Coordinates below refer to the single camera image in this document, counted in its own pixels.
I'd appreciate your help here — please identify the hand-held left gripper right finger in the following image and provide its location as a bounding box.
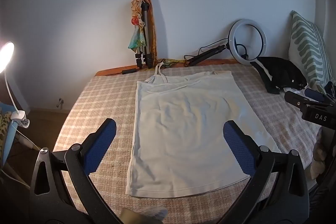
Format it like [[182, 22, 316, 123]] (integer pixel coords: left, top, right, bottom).
[[223, 120, 311, 224]]

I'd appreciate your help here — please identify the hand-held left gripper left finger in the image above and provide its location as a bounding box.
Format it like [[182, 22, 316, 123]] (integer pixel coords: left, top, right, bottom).
[[29, 118, 124, 224]]

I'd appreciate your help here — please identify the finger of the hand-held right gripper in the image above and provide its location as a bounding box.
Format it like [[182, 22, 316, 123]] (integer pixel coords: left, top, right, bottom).
[[284, 91, 317, 109], [304, 88, 336, 105]]

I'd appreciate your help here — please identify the white camisole top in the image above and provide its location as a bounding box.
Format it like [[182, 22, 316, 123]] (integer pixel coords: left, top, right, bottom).
[[125, 62, 281, 199]]

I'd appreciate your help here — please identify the person's right hand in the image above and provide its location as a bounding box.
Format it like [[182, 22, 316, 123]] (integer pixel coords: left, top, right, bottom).
[[310, 132, 326, 180]]

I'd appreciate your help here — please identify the black garment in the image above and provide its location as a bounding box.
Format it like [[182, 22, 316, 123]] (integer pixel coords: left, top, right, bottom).
[[250, 56, 307, 94]]

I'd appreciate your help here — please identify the beige plaid blanket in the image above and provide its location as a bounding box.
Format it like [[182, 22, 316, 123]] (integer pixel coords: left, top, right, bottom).
[[52, 60, 323, 224]]

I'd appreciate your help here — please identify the green patterned white pillow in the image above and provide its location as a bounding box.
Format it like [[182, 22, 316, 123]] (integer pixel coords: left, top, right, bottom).
[[288, 10, 332, 94]]

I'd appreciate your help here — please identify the blue chair with patterned cloth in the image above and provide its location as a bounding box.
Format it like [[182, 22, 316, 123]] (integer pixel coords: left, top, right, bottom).
[[0, 103, 16, 170]]

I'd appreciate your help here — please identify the yellow green printed cloth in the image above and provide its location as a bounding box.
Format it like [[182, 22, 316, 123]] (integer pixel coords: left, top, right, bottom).
[[160, 59, 185, 68]]

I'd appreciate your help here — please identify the silver black folded tripod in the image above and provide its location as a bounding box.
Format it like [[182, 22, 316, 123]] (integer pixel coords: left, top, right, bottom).
[[134, 1, 155, 69]]

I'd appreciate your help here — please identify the colourful printed scarf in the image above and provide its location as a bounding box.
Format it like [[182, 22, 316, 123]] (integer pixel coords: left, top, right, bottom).
[[127, 0, 151, 54]]

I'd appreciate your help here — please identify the white clip desk lamp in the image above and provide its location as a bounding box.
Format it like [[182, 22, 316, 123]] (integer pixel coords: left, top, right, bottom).
[[0, 42, 29, 129]]

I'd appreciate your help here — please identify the white ring light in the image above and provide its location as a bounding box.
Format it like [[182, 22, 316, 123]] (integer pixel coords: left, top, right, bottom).
[[227, 19, 269, 66]]

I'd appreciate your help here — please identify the black ring light stand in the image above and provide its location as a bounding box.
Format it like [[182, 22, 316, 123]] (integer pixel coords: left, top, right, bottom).
[[188, 45, 227, 67]]

